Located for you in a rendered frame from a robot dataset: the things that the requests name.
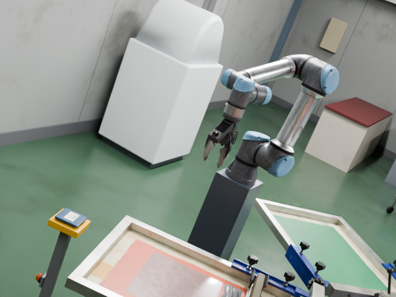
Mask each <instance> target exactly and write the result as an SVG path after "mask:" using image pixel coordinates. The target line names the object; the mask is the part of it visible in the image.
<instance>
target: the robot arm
mask: <svg viewBox="0 0 396 297"><path fill-rule="evenodd" d="M283 77H285V78H291V77H293V78H297V79H299V80H301V81H303V82H302V84H301V88H302V91H301V93H300V95H299V97H298V99H297V101H296V102H295V104H294V106H293V108H292V109H291V111H290V113H289V115H288V117H287V119H286V121H285V123H284V125H283V126H282V128H281V130H280V132H279V134H278V136H277V138H275V139H273V140H271V141H270V137H268V136H267V135H264V134H262V133H258V132H255V131H247V132H246V133H245V135H244V137H243V138H242V139H243V140H242V142H241V144H240V146H239V149H238V151H237V153H236V156H235V158H234V159H233V161H232V162H231V163H230V164H229V165H228V166H227V168H226V170H225V173H226V175H227V176H228V177H230V178H231V179H232V180H234V181H236V182H238V183H241V184H245V185H248V186H252V185H254V184H255V183H256V179H257V172H258V166H259V167H261V168H263V169H264V170H266V171H267V172H268V173H269V174H271V175H273V176H275V177H282V176H284V175H285V174H287V173H288V172H289V171H290V170H291V168H292V167H293V165H294V161H295V159H294V158H293V157H292V156H293V154H294V149H293V147H294V145H295V143H296V141H297V140H298V138H299V136H300V134H301V132H302V130H303V128H304V127H305V125H306V123H307V122H308V120H309V118H310V116H311V114H312V112H313V110H314V109H315V107H316V105H317V103H318V101H319V100H320V99H322V98H325V96H326V95H327V94H332V92H333V91H335V89H336V87H337V85H338V82H339V72H338V70H337V69H336V68H335V67H333V66H332V65H331V64H327V63H325V62H323V61H321V60H319V59H317V58H315V57H313V56H311V55H306V54H296V55H288V56H285V57H282V58H281V59H280V60H279V61H275V62H271V63H268V64H264V65H260V66H257V67H253V68H249V69H246V70H242V71H238V72H237V71H235V70H232V69H228V70H226V71H225V72H224V73H223V74H222V77H221V82H222V84H223V85H224V86H225V87H227V88H228V89H230V90H231V93H230V96H229V99H228V101H227V103H226V104H225V109H224V112H223V115H222V116H223V117H224V119H223V120H222V121H221V122H220V123H219V124H218V125H217V126H216V127H215V128H214V129H213V130H212V131H211V132H210V133H209V134H208V137H207V139H206V144H205V147H204V155H203V158H204V161H206V159H207V158H208V154H209V153H210V151H211V150H212V148H213V147H214V146H215V143H220V144H221V146H223V145H225V146H224V147H223V148H221V149H220V157H219V162H218V163H217V168H219V167H221V166H222V164H223V163H224V162H225V160H226V159H227V158H228V156H229V152H230V151H231V148H232V144H234V143H235V141H236V139H237V136H238V134H239V132H237V131H236V127H237V125H238V123H239V122H240V119H241V118H242V116H243V114H244V112H245V109H246V106H247V104H248V103H250V104H258V105H261V104H267V103H268V102H269V101H270V100H271V98H272V92H271V90H270V88H269V87H266V86H264V85H260V84H263V83H266V82H269V81H273V80H277V79H279V78H283ZM235 137H236V138H235ZM234 140H235V141H234Z"/></svg>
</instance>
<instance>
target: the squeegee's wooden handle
mask: <svg viewBox="0 0 396 297"><path fill-rule="evenodd" d="M264 280H265V275H264V274H262V273H258V275H257V277H256V279H255V281H254V283H253V285H252V288H251V292H250V295H249V297H260V294H261V291H262V287H263V283H264Z"/></svg>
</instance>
